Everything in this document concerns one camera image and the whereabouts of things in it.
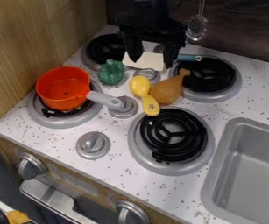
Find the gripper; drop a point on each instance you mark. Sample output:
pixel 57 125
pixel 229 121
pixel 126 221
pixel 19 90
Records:
pixel 156 26

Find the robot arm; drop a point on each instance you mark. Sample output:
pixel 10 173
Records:
pixel 151 5

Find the yellow spoon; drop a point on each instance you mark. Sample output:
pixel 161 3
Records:
pixel 141 86

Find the silver strainer spoon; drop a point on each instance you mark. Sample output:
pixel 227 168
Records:
pixel 197 26

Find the white cloth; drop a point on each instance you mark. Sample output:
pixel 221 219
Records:
pixel 150 61

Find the brown toy chicken drumstick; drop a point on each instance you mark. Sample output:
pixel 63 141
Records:
pixel 167 89

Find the green toy vegetable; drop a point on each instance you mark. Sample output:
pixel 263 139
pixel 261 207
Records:
pixel 111 73

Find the toy stove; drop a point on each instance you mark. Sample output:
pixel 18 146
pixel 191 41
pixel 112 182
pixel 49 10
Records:
pixel 171 137

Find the toy sink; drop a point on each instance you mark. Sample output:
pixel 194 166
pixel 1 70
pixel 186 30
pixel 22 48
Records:
pixel 253 175

